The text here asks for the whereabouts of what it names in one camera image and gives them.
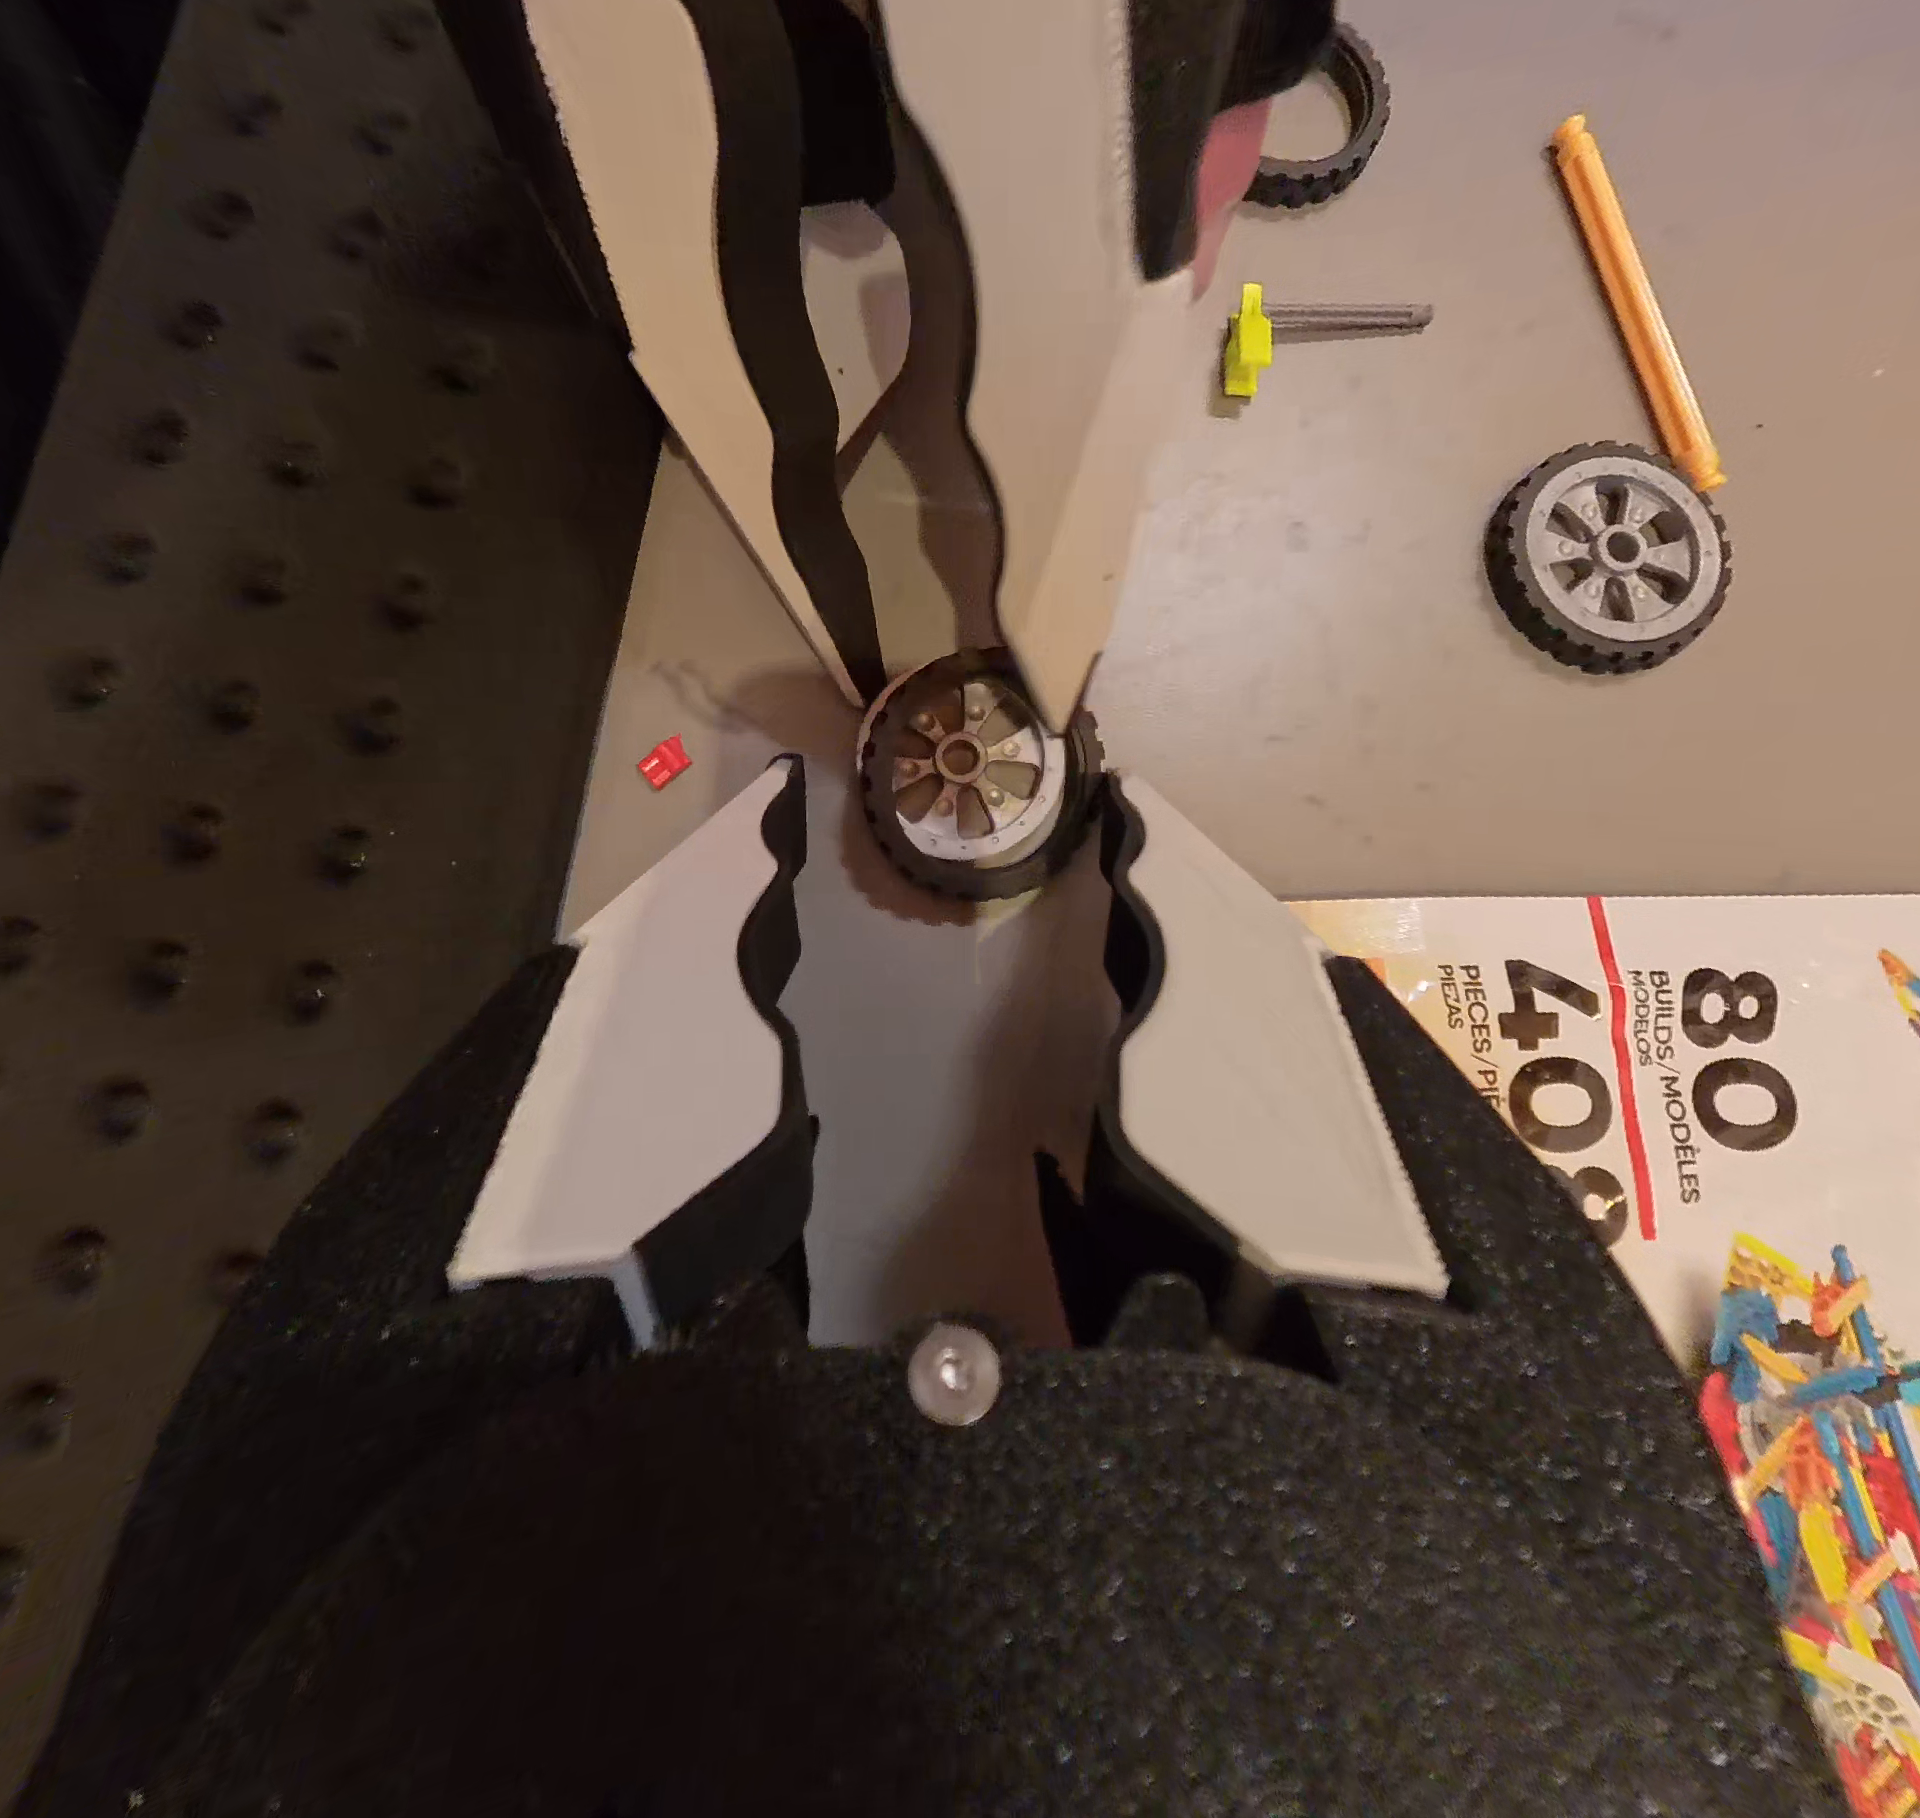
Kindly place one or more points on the grey rod with yellow connector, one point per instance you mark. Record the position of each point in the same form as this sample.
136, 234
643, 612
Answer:
1243, 341

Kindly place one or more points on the long orange rod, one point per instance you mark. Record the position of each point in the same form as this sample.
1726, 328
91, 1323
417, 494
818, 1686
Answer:
1636, 305

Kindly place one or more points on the person's left hand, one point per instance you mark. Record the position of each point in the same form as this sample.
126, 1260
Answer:
1227, 177

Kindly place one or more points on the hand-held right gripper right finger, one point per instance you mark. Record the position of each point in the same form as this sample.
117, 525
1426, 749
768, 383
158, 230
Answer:
1260, 1099

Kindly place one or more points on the black rubber tire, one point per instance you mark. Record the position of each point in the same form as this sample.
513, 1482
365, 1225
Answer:
1361, 101

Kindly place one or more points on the small red building piece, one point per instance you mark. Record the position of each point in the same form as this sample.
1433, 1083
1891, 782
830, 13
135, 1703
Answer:
659, 766

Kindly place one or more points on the K'nex building set booklet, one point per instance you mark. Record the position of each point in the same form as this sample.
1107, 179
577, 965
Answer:
1830, 1217

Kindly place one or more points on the grey toy wheel black tire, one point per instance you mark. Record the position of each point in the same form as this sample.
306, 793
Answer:
959, 799
1575, 515

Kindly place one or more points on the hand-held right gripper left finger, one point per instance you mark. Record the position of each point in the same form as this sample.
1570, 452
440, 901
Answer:
630, 1099

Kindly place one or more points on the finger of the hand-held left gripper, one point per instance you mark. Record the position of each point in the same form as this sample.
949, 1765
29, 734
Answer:
1050, 349
659, 274

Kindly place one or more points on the black perforated pad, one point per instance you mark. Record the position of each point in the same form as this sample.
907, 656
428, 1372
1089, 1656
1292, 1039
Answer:
299, 649

